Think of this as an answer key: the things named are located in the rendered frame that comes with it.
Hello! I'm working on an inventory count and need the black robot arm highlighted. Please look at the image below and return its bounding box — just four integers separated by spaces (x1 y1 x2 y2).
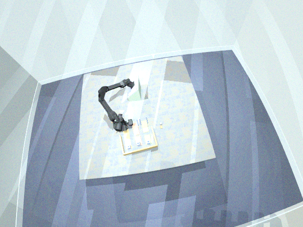
98 79 135 131

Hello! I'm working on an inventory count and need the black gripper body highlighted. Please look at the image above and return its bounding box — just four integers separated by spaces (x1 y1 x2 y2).
123 119 133 126

